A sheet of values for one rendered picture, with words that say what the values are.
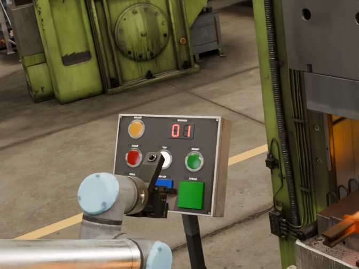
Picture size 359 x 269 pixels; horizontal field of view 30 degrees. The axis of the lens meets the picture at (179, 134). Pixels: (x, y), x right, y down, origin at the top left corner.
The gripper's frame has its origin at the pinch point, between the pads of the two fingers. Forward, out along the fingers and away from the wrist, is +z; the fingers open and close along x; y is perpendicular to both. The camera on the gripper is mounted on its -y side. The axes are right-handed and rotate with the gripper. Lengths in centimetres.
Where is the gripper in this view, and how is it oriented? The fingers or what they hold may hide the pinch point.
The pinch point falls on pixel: (173, 190)
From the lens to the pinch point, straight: 178.8
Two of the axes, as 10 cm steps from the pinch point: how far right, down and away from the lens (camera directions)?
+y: -0.9, 9.9, -0.9
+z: 4.6, 1.2, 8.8
